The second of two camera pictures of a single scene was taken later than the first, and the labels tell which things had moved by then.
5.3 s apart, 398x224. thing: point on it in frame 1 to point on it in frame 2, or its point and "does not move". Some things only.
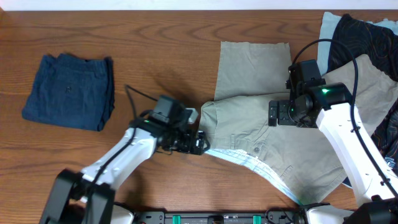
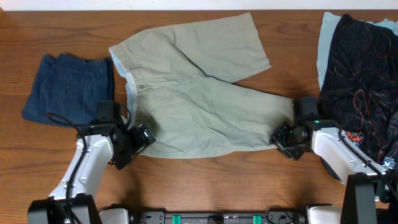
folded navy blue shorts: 72,91 does not move
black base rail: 220,217 does not move
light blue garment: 328,27 does not move
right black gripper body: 288,114 to 284,138
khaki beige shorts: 250,75 to 184,85
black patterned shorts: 382,46 does not move
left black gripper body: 178,140 to 133,140
